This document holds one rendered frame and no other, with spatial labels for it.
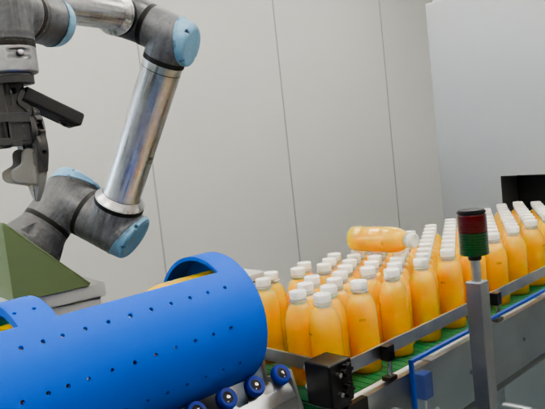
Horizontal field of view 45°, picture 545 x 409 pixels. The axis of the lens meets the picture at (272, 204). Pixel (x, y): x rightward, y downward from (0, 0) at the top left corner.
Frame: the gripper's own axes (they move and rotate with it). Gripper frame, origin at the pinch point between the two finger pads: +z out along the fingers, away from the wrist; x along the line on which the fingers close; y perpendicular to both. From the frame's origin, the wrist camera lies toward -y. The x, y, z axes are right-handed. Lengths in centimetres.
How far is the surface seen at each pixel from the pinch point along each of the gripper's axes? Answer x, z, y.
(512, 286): 21, 44, -127
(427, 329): 21, 44, -82
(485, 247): 39, 23, -79
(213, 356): 14.0, 33.7, -22.4
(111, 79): -261, -55, -172
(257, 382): 11, 44, -35
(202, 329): 13.8, 28.0, -20.7
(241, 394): 4, 48, -36
